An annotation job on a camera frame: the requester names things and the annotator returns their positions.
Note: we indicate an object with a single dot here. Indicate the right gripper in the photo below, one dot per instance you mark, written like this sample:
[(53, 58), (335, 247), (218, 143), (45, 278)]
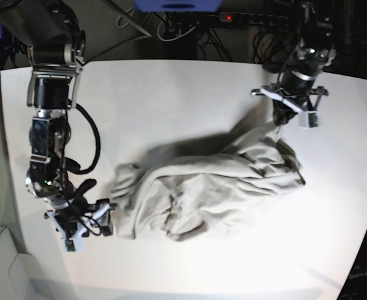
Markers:
[(95, 221)]

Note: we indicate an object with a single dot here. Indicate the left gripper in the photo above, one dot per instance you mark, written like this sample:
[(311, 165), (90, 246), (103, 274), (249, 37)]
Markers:
[(286, 107)]

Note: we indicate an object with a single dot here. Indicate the light grey t-shirt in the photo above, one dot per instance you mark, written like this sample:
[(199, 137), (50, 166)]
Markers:
[(206, 195)]

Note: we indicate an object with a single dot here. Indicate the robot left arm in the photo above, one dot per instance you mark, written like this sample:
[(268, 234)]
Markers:
[(312, 49)]

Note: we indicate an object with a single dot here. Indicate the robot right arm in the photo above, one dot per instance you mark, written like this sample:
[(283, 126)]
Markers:
[(55, 45)]

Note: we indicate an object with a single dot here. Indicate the grey side cabinet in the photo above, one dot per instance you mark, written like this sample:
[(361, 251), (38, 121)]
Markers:
[(15, 282)]

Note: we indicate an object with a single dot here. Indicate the black power strip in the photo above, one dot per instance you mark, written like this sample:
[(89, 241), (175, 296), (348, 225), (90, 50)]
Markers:
[(245, 18)]

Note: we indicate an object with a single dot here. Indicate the blue box overhead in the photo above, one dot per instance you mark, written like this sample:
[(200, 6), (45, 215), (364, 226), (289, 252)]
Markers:
[(178, 5)]

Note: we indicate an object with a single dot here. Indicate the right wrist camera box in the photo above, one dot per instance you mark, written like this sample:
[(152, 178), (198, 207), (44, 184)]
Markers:
[(73, 245)]

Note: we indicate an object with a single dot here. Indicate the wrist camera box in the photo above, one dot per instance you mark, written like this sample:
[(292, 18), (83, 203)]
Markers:
[(309, 119), (73, 245)]

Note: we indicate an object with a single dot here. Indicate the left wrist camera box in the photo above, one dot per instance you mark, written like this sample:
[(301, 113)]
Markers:
[(309, 119)]

